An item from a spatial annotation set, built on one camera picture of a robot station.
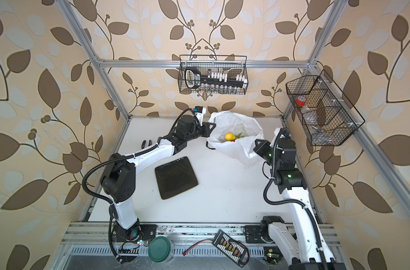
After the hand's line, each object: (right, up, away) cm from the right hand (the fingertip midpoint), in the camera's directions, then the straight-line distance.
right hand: (256, 141), depth 73 cm
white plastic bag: (-5, +4, +33) cm, 34 cm away
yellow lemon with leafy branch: (-9, +2, +28) cm, 30 cm away
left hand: (-17, +9, +8) cm, 21 cm away
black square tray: (-40, -20, +18) cm, 48 cm away
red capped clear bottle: (+28, +20, +15) cm, 37 cm away
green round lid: (-39, -40, -11) cm, 57 cm away
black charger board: (-12, -45, -4) cm, 47 cm away
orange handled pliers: (-63, -3, +32) cm, 70 cm away
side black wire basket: (+33, +14, +4) cm, 36 cm away
